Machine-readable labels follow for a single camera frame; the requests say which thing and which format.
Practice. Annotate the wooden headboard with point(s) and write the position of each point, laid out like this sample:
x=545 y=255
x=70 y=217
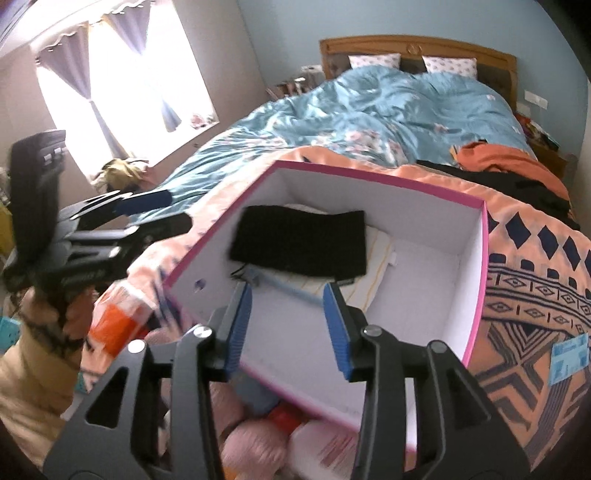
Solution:
x=415 y=46

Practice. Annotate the orange white plastic packet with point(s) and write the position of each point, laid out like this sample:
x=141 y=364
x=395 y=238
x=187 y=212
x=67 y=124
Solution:
x=115 y=323

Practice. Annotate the pink round ornament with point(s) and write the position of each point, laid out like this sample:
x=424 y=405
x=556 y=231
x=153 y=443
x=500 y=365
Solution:
x=197 y=120

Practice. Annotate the pink knitted bear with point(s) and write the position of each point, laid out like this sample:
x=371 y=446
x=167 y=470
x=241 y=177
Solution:
x=254 y=443

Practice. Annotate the white wall outlet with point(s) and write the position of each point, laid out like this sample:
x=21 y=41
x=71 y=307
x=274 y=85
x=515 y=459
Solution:
x=536 y=99
x=523 y=109
x=311 y=69

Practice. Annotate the black garment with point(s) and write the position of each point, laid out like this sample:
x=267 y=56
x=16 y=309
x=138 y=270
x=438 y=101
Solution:
x=531 y=189

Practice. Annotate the white red printed pack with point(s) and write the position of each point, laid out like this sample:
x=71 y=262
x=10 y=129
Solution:
x=323 y=443

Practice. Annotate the blue plastic basket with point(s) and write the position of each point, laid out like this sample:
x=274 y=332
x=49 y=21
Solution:
x=10 y=334

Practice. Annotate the wooden nightstand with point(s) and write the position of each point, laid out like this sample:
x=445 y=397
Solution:
x=549 y=161

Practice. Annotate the yellow striped white cloth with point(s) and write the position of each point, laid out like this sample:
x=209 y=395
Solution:
x=374 y=258

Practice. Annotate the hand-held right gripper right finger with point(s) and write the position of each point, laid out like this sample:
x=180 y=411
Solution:
x=339 y=332

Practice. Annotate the blue floral duvet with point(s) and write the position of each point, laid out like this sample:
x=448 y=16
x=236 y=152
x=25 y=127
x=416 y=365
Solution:
x=369 y=106

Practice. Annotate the row of cosmetic bottles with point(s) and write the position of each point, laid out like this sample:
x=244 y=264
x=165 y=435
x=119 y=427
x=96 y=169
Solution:
x=288 y=87

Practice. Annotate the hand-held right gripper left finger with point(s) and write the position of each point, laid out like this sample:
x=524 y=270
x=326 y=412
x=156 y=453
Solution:
x=239 y=332

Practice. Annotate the white patterned pillow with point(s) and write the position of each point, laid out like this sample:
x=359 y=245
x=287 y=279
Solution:
x=374 y=61
x=450 y=66

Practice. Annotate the pink cardboard box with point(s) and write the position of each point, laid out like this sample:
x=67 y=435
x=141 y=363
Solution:
x=286 y=350

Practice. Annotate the orange patterned blanket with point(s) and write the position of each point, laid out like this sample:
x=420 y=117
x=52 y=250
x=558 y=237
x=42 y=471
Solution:
x=521 y=323

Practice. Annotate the grey purple curtain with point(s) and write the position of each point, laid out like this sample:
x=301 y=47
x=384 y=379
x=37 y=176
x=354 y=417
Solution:
x=138 y=37
x=69 y=69

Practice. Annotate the small blue card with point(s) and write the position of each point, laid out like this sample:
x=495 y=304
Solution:
x=570 y=357

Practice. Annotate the orange garment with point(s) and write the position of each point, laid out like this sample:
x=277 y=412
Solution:
x=508 y=161

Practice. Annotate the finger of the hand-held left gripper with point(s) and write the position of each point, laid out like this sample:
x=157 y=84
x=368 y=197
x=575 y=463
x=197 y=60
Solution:
x=161 y=228
x=143 y=201

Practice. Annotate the yellow brown clothes pile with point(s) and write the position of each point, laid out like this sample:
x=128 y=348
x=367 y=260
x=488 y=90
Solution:
x=120 y=173

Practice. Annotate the black fabric pouch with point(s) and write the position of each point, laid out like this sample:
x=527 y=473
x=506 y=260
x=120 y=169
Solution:
x=300 y=240

